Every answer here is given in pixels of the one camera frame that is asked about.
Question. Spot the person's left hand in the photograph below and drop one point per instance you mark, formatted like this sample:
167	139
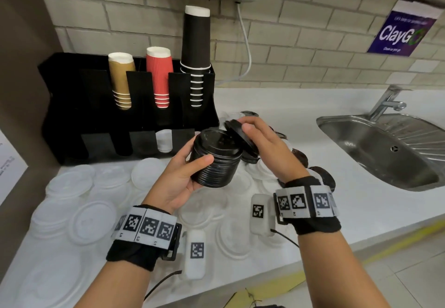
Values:
170	186

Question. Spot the stack of black lids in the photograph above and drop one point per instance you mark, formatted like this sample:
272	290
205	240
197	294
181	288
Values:
219	165

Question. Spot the single black cup lid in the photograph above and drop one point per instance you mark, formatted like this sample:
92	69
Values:
236	134

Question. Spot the black cup and lid organizer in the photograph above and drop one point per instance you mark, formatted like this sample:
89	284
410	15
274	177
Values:
87	123

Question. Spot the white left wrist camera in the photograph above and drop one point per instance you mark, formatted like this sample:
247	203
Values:
195	255

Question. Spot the person's right hand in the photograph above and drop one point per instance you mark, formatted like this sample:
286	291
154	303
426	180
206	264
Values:
274	155

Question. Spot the stack of red paper cups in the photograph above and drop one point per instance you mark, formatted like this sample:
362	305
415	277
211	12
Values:
160	75

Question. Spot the person's left forearm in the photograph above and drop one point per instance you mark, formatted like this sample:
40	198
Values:
114	287

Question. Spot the stack of gold paper cups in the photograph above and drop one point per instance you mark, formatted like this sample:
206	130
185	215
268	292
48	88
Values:
120	78

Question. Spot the steel sink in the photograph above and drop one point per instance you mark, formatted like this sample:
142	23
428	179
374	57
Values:
382	151

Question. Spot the steel faucet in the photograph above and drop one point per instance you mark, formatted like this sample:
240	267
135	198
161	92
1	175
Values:
384	104

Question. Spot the pile of white cup lids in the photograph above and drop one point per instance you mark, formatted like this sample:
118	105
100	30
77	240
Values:
90	217

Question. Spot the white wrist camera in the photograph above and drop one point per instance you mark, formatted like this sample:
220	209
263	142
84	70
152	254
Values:
260	214
195	255

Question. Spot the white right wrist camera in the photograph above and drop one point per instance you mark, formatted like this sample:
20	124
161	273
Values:
260	214

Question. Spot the purple wall sign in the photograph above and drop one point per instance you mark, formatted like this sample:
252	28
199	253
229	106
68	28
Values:
399	30

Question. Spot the right marker wristband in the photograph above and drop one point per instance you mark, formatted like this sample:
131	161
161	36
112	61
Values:
306	207

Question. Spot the stack of black paper cups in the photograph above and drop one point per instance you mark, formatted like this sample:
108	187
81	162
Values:
196	40

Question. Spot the microwave safety poster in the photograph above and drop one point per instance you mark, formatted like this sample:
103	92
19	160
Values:
10	169

